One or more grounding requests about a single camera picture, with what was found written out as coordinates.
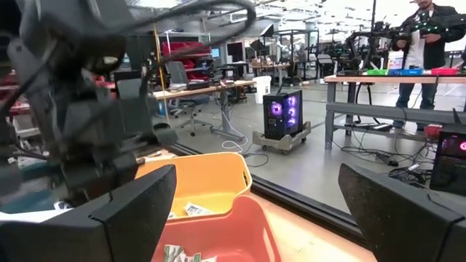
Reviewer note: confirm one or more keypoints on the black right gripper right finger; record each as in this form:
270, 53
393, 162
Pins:
407, 225

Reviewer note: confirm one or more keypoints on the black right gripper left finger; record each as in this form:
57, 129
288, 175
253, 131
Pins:
91, 240

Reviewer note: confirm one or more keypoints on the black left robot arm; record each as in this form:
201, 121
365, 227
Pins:
36, 91

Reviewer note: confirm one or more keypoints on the black background robot arm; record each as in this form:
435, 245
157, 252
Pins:
364, 40

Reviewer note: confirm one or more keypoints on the black PC tower pink light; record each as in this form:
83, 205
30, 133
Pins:
448, 171

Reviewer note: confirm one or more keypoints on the grey office chair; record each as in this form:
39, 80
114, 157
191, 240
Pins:
178, 72

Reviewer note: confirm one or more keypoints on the red box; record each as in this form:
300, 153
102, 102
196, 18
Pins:
433, 131

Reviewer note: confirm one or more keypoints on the yellow plastic bin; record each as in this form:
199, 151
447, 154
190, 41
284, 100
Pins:
204, 178

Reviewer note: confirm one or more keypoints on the wooden desk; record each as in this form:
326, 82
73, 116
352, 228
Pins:
204, 89

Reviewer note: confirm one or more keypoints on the red storage bins rack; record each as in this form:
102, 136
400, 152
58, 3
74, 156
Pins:
182, 49

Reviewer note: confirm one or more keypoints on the grey workbench wooden top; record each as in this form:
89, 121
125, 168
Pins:
382, 111

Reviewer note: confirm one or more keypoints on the orange plastic bin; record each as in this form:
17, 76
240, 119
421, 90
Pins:
225, 236

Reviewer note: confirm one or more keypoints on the grey wheeled dolly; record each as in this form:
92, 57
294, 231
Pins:
284, 143

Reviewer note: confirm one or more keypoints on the black monitor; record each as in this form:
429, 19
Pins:
234, 51

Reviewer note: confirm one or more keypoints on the blue tray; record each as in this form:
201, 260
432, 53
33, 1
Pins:
404, 72

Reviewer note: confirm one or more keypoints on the green tray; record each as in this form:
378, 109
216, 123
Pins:
376, 72

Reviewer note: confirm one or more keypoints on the red tray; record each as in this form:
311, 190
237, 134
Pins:
444, 71

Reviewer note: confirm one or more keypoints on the black PC tower purple fans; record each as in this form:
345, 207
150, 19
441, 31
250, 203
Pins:
282, 116

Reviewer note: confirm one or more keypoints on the person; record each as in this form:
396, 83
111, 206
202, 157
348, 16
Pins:
433, 54

